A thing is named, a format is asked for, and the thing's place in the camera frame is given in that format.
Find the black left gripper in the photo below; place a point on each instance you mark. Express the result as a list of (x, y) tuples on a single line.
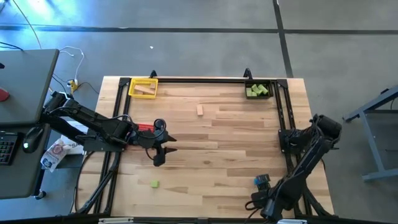
[(146, 138)]

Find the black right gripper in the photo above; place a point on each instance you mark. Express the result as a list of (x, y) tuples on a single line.
[(264, 199)]

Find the blue cylinder block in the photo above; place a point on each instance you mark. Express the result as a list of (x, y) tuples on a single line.
[(262, 180)]

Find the wooden cube block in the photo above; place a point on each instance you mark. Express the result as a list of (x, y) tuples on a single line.
[(152, 85)]

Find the green cylinder block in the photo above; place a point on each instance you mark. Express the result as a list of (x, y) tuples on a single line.
[(263, 89)]

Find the green arch block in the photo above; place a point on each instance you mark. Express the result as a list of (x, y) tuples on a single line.
[(255, 88)]

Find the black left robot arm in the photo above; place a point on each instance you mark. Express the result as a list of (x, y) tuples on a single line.
[(93, 121)]

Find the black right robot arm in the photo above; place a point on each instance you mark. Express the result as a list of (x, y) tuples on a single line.
[(311, 155)]

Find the red plastic basket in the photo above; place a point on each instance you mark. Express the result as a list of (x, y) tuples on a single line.
[(146, 127)]

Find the green cube block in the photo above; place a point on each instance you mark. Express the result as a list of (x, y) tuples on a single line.
[(155, 184)]

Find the short wooden block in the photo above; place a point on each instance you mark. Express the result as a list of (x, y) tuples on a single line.
[(199, 109)]

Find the yellow plastic basket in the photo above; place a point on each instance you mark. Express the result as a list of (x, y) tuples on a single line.
[(140, 81)]

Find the black plastic basket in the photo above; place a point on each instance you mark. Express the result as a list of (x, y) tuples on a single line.
[(270, 93)]

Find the white box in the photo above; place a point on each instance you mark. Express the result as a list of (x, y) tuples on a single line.
[(76, 146)]

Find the yellow white power plug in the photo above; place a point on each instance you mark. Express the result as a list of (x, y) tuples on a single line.
[(73, 84)]

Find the printed paper packet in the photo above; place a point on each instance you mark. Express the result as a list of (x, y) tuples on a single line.
[(54, 154)]

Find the black computer mouse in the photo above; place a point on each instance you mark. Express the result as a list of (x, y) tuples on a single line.
[(32, 140)]

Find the grey desk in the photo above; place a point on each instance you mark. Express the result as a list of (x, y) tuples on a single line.
[(28, 87)]

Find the computer keyboard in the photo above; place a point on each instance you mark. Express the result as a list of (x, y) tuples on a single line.
[(7, 149)]

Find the red object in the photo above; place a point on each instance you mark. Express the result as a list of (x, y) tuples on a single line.
[(3, 94)]

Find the silver end bracket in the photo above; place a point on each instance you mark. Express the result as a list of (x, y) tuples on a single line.
[(289, 221), (115, 221)]

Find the black table frame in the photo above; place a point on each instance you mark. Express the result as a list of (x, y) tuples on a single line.
[(202, 80)]

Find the grey cart frame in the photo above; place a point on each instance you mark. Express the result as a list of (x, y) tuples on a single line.
[(373, 143)]

